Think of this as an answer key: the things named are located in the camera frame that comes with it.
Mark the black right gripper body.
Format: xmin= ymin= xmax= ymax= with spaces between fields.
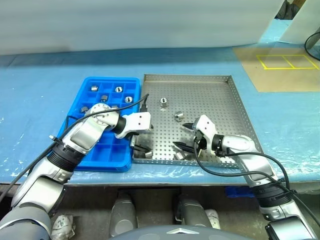
xmin=192 ymin=118 xmax=214 ymax=156

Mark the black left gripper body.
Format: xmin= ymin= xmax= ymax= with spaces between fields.
xmin=128 ymin=123 xmax=154 ymax=149

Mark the blue compartment plastic tray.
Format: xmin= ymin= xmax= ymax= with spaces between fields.
xmin=65 ymin=76 xmax=141 ymax=173

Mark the perforated steel tray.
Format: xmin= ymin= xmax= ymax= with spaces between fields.
xmin=132 ymin=73 xmax=265 ymax=170

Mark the blue object under table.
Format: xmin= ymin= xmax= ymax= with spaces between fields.
xmin=224 ymin=186 xmax=256 ymax=200

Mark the dark rounded grey shape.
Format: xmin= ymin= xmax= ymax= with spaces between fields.
xmin=174 ymin=193 xmax=213 ymax=228
xmin=109 ymin=191 xmax=139 ymax=237

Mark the white crumpled foot cover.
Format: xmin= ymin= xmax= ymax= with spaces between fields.
xmin=204 ymin=208 xmax=221 ymax=230
xmin=51 ymin=213 xmax=76 ymax=240

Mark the grey robot torso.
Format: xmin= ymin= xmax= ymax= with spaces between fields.
xmin=107 ymin=223 xmax=241 ymax=240

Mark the brown flat mat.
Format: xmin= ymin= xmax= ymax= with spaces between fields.
xmin=232 ymin=47 xmax=320 ymax=93

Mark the white foam backdrop sheet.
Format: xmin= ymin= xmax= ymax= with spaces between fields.
xmin=0 ymin=0 xmax=286 ymax=56

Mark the white leaning panel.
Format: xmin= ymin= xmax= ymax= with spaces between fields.
xmin=277 ymin=0 xmax=320 ymax=43

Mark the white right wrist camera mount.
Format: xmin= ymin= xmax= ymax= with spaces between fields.
xmin=193 ymin=114 xmax=218 ymax=151

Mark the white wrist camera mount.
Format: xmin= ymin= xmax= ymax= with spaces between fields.
xmin=113 ymin=111 xmax=152 ymax=140
xmin=193 ymin=114 xmax=218 ymax=151

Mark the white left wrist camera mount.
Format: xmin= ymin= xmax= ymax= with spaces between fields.
xmin=113 ymin=111 xmax=152 ymax=140

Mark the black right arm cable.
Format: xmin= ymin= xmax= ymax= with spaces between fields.
xmin=195 ymin=139 xmax=320 ymax=221

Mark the black background cable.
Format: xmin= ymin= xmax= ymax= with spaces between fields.
xmin=304 ymin=31 xmax=320 ymax=61

